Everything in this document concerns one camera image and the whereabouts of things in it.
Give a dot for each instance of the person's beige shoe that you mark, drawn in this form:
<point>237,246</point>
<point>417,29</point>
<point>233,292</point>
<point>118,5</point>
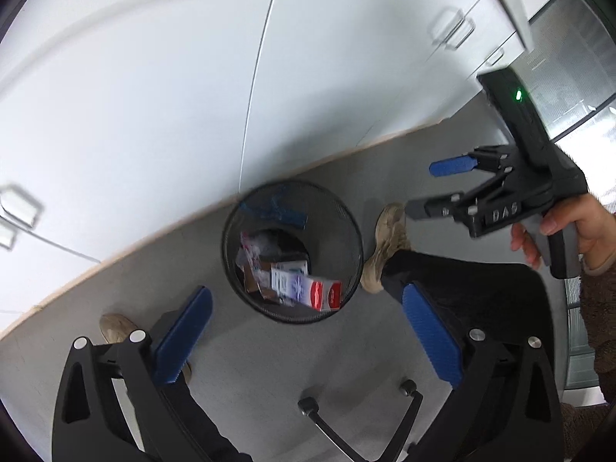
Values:
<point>117,328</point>
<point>385,245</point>

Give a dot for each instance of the person's right forearm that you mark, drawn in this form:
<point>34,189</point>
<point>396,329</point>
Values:
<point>601,313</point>

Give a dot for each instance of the black mesh trash bin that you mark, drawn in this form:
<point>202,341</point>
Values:
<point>231,250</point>

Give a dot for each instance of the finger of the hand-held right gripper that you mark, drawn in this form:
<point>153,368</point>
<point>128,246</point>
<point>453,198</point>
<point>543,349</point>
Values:
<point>450,167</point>
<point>438,207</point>

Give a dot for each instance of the blue plastic bag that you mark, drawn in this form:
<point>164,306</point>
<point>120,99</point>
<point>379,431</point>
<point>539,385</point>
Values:
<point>276,208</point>

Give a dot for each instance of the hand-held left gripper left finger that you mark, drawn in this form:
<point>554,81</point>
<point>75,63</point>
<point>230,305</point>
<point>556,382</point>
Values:
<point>185,334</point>

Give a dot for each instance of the black office chair base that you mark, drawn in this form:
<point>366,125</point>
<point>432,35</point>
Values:
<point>332,435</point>

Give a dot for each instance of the white and red carton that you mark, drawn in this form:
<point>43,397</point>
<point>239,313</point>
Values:
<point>308,289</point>

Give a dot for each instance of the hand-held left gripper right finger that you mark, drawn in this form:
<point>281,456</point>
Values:
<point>433,334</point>

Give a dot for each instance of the person's right hand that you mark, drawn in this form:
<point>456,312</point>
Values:
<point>584,221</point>

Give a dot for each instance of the person's beige right shoe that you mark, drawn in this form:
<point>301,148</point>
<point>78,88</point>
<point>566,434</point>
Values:
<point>385,245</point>

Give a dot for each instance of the person's beige left shoe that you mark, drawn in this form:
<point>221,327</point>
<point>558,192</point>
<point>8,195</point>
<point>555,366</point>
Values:
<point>117,328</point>

